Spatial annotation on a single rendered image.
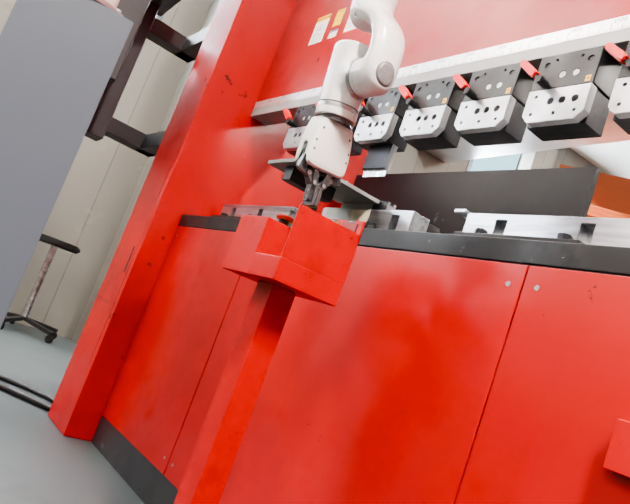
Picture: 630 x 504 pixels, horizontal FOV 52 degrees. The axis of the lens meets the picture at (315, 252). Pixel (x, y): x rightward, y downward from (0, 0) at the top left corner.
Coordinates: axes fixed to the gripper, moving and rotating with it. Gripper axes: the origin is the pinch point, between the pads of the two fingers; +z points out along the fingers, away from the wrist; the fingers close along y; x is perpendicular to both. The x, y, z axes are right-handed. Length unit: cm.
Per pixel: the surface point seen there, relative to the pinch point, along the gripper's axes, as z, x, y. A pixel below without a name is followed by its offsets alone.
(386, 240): 1.8, -2.9, -24.5
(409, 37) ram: -63, -37, -42
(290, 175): -10.4, -34.8, -15.7
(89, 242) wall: 15, -422, -95
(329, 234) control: 6.5, 4.8, -3.1
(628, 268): 2, 53, -22
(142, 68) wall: -135, -424, -92
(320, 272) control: 14.0, 4.8, -3.5
